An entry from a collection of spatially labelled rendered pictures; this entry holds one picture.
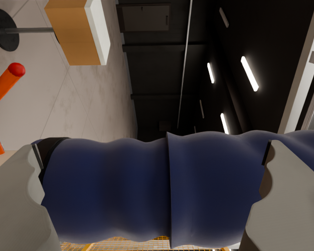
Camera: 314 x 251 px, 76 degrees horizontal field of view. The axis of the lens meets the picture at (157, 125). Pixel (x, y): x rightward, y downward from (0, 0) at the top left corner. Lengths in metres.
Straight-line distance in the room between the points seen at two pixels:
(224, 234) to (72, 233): 0.26
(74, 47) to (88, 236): 2.06
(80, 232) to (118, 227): 0.07
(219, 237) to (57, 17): 2.09
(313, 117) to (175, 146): 2.20
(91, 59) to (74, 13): 0.47
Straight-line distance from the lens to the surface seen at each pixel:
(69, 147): 0.43
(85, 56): 2.36
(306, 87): 2.73
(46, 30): 2.55
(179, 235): 0.39
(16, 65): 0.39
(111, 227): 0.42
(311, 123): 2.54
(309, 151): 0.46
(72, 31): 2.23
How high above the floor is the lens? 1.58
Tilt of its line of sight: level
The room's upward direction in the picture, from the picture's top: 89 degrees clockwise
